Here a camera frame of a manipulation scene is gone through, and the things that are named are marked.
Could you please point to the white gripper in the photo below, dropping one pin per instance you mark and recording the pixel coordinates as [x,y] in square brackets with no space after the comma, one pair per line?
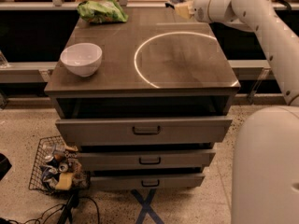
[202,10]

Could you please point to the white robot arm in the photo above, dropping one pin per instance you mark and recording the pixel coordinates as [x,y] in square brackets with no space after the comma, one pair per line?
[265,177]

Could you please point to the white bowl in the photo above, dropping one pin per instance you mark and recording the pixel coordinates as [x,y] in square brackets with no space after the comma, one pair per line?
[82,59]

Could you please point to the green chip bag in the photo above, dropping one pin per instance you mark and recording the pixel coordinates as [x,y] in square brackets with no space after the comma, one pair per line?
[104,11]

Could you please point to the grey drawer cabinet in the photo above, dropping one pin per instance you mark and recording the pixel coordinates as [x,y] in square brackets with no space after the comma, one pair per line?
[154,66]

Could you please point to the top grey drawer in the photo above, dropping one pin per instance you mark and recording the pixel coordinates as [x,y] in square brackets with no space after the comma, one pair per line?
[167,131]

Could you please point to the grey drawer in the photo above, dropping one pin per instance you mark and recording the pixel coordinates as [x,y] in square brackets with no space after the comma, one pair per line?
[147,181]
[167,131]
[141,160]

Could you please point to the middle grey drawer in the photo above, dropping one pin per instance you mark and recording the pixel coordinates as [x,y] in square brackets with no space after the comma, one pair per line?
[141,160]

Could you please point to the bottom grey drawer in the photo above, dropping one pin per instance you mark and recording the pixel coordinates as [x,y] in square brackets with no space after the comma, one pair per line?
[147,181]

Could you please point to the crushed can in basket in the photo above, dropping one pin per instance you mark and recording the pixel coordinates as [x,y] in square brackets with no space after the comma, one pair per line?
[53,160]

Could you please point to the blue tape cross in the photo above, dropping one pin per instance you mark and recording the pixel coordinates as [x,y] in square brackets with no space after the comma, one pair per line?
[146,208]

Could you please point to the yellow sponge in basket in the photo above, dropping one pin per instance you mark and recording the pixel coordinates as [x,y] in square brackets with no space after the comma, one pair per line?
[65,181]

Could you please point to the black wire basket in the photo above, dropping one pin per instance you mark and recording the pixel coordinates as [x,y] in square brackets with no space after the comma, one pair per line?
[44,178]

